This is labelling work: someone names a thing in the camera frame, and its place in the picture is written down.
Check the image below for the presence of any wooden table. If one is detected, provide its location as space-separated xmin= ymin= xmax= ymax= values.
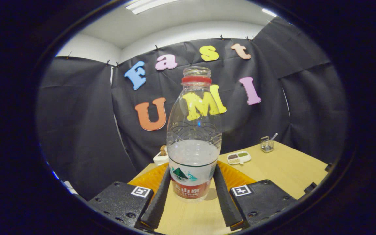
xmin=128 ymin=140 xmax=329 ymax=235

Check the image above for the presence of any white toaster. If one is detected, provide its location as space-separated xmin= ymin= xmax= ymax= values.
xmin=153 ymin=145 xmax=169 ymax=166

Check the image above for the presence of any clear plastic juice bottle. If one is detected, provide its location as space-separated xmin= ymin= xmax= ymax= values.
xmin=166 ymin=66 xmax=222 ymax=201

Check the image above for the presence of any white divided dish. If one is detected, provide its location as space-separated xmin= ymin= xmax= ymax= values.
xmin=227 ymin=151 xmax=252 ymax=165

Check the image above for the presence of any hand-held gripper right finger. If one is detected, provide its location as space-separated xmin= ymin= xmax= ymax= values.
xmin=212 ymin=161 xmax=299 ymax=231

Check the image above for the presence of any black backdrop cloth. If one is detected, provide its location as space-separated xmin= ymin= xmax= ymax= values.
xmin=35 ymin=16 xmax=348 ymax=201

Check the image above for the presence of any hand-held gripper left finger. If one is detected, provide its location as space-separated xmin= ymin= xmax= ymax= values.
xmin=88 ymin=162 xmax=171 ymax=231

